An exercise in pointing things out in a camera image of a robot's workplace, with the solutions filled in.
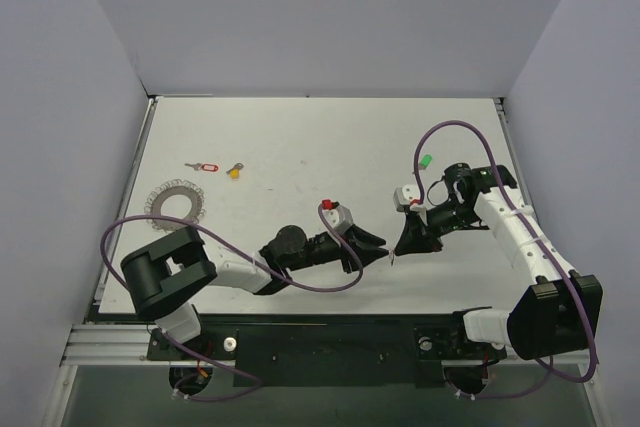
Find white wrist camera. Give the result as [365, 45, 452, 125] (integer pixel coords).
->
[393, 184, 427, 217]
[320, 199, 354, 237]

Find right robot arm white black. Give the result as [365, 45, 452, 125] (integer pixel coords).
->
[394, 163, 603, 360]

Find key with red tag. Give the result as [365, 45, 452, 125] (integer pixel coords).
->
[185, 163, 219, 173]

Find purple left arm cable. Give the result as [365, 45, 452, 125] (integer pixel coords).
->
[99, 204, 365, 403]

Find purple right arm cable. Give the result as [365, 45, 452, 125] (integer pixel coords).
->
[413, 120, 600, 401]

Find key with yellow round tag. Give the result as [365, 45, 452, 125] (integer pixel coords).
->
[226, 162, 244, 180]

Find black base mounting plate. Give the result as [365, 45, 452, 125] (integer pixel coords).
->
[144, 313, 516, 389]

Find key with green tag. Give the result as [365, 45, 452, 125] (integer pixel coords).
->
[418, 154, 433, 170]

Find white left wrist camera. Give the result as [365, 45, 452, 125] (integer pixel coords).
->
[320, 199, 354, 237]

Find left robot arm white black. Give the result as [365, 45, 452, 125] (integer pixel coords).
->
[121, 225, 388, 359]

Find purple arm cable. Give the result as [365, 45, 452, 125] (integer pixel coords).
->
[99, 204, 365, 403]
[413, 120, 600, 401]

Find metal disc with keyrings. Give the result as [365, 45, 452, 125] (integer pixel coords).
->
[144, 179, 205, 232]

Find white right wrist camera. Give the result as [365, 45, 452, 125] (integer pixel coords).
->
[393, 184, 427, 217]

